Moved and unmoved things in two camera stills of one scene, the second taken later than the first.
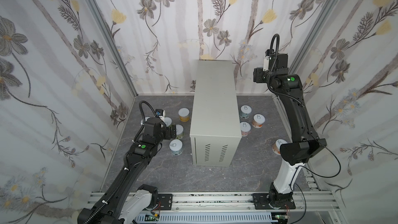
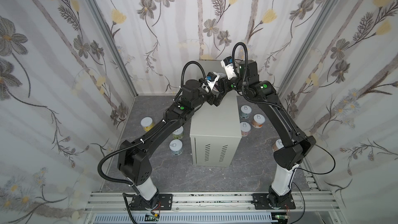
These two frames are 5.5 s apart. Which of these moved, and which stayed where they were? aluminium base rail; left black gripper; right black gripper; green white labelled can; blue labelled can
Moved: right black gripper; left black gripper
Stayed: blue labelled can; green white labelled can; aluminium base rail
